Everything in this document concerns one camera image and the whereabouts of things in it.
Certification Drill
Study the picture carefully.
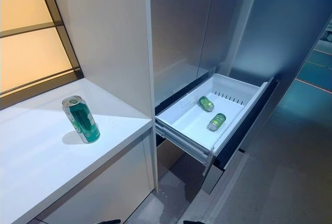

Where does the tall green beer can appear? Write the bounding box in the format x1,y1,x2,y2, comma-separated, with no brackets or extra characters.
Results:
62,95,101,144

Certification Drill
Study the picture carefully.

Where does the steel fridge drawer front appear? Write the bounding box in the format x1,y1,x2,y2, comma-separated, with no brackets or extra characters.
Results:
201,76,280,188

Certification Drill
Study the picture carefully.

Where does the small green soda can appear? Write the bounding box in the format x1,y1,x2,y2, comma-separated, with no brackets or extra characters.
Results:
206,113,227,132
198,95,215,113

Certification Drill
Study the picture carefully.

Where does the stainless steel fridge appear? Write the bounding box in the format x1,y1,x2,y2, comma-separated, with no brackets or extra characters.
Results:
149,0,332,142

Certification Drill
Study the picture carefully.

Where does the white plastic fridge drawer bin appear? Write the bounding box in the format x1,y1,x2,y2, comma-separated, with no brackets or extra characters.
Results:
155,73,269,158

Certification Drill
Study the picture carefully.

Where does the tall beige cabinet panel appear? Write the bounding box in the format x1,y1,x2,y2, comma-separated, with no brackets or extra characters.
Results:
46,0,159,194

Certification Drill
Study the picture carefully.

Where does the black-framed amber window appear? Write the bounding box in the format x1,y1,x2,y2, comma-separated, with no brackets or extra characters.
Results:
0,0,84,111

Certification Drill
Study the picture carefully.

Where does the white counter cabinet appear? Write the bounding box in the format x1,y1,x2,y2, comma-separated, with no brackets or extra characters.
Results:
0,78,157,224

